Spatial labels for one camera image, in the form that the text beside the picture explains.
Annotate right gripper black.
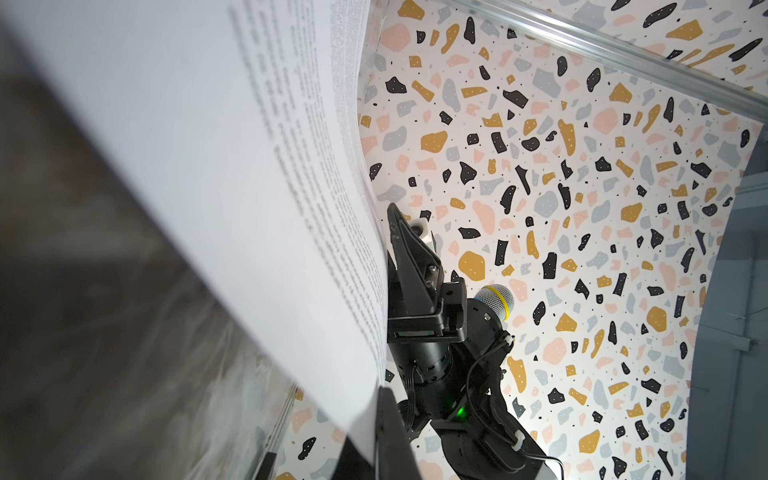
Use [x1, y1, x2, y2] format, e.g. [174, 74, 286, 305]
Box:
[386, 203, 504, 438]

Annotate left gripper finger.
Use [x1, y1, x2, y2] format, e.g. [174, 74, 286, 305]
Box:
[335, 387, 421, 479]

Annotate white text sheet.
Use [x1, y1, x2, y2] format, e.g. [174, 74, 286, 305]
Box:
[1, 1, 387, 458]

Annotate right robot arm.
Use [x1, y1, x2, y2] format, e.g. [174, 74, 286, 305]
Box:
[387, 204, 553, 479]

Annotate blue toy microphone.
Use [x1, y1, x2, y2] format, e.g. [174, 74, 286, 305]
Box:
[474, 284, 515, 322]

